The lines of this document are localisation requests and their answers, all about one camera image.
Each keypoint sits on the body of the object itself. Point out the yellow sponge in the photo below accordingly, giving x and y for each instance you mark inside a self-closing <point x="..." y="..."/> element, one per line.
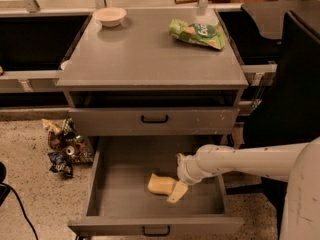
<point x="161" y="184"/>

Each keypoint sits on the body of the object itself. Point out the grey drawer cabinet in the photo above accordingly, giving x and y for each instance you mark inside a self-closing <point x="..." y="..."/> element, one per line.
<point x="139" y="65"/>

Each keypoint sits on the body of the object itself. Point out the closed grey top drawer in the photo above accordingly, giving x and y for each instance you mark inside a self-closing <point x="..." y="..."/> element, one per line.
<point x="153" y="121"/>

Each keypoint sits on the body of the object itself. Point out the green snack bag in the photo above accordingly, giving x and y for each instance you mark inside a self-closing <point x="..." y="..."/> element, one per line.
<point x="198" y="33"/>

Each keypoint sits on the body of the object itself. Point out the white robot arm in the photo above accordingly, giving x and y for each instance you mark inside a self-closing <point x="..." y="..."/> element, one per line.
<point x="298" y="165"/>

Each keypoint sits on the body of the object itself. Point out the pile of snack wrappers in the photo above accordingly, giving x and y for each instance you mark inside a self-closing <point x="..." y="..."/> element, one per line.
<point x="67" y="146"/>

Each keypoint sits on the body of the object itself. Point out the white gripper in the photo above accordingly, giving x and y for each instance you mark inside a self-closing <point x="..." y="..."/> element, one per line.
<point x="184" y="171"/>

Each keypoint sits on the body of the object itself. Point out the white bowl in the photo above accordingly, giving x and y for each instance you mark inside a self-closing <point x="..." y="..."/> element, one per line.
<point x="110" y="16"/>

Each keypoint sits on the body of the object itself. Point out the open grey middle drawer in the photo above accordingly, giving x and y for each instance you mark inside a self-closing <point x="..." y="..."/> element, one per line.
<point x="119" y="202"/>

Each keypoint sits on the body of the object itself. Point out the black office chair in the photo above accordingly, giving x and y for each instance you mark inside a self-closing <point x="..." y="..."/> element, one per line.
<point x="289" y="112"/>

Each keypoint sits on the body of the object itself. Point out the wooden stick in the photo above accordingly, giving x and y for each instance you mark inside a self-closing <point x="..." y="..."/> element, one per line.
<point x="185" y="1"/>

